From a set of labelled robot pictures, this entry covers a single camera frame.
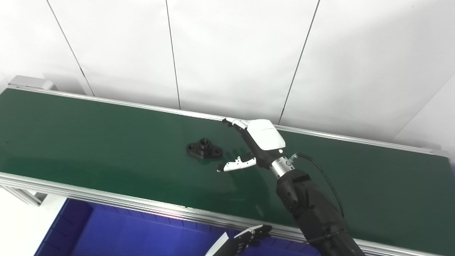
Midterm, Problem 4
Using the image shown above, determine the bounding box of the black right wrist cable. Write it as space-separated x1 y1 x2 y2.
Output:
290 152 346 219

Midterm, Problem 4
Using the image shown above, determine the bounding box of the aluminium support bracket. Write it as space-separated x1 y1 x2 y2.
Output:
0 184 47 207

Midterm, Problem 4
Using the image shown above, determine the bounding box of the grey conveyor end cover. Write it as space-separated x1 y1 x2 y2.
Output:
9 75 58 91

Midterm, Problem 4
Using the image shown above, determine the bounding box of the green conveyor belt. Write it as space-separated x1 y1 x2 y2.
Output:
0 88 455 256
0 84 455 256

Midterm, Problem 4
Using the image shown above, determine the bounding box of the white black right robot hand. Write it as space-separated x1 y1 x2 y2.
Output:
217 118 287 173

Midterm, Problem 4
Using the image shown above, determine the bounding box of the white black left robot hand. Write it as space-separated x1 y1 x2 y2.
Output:
204 224 273 256

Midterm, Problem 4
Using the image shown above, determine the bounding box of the black flanged mount part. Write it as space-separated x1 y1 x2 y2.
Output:
187 138 223 159

